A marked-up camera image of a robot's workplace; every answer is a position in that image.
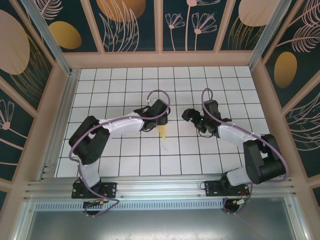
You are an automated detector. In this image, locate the grey metal sheet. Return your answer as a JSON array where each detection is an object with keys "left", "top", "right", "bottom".
[{"left": 23, "top": 208, "right": 301, "bottom": 240}]

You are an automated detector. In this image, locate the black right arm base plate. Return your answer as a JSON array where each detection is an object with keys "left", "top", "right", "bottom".
[{"left": 204, "top": 179, "right": 250, "bottom": 198}]

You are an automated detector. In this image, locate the long aluminium base rail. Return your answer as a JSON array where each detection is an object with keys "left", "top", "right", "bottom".
[{"left": 23, "top": 176, "right": 297, "bottom": 201}]

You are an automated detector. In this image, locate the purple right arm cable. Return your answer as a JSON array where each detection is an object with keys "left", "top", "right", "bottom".
[{"left": 201, "top": 87, "right": 292, "bottom": 216}]

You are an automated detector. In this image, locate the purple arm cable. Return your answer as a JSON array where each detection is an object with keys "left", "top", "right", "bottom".
[
  {"left": 68, "top": 89, "right": 172, "bottom": 218},
  {"left": 201, "top": 87, "right": 292, "bottom": 216}
]

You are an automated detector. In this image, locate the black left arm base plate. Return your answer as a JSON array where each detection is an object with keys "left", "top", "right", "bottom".
[{"left": 71, "top": 181, "right": 118, "bottom": 200}]

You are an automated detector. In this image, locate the slotted grey cable duct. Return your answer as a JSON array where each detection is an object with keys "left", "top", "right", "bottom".
[{"left": 34, "top": 201, "right": 227, "bottom": 211}]

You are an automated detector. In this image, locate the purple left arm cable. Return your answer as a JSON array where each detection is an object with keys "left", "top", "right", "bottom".
[{"left": 68, "top": 89, "right": 172, "bottom": 218}]

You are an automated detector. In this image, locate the aluminium side rail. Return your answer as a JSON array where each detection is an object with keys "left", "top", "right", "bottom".
[{"left": 38, "top": 69, "right": 81, "bottom": 181}]

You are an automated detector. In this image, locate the aluminium corner post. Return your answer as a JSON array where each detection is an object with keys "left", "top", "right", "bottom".
[
  {"left": 248, "top": 0, "right": 293, "bottom": 73},
  {"left": 19, "top": 0, "right": 74, "bottom": 76}
]

